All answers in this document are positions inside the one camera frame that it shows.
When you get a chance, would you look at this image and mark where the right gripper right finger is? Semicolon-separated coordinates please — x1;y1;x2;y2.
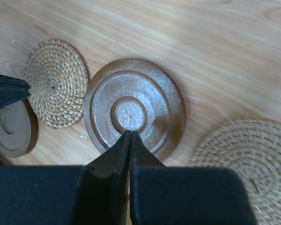
130;131;255;225

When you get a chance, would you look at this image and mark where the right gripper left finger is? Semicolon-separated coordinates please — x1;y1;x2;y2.
77;131;131;225

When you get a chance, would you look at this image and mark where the brown wooden coaster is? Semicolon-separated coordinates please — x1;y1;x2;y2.
0;99;39;158
83;58;186;160

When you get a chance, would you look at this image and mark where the woven rattan coaster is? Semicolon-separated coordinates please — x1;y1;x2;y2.
24;39;89;129
189;119;281;225

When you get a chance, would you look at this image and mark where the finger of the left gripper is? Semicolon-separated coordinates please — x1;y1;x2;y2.
0;75;30;109

